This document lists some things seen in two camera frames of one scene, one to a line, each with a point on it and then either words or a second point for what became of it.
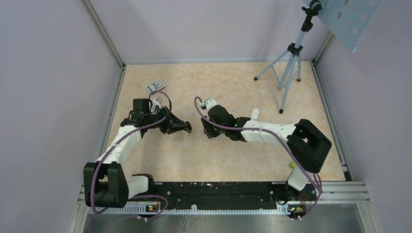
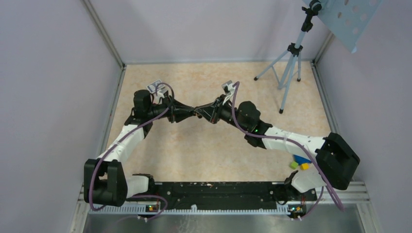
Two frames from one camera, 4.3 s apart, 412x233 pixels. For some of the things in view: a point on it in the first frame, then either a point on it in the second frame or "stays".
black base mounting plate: [228, 195] stays
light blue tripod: [284, 66] stays
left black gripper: [172, 124] -> [182, 111]
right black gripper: [208, 130] -> [212, 111]
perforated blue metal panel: [349, 19] stays
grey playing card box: [155, 86] stays
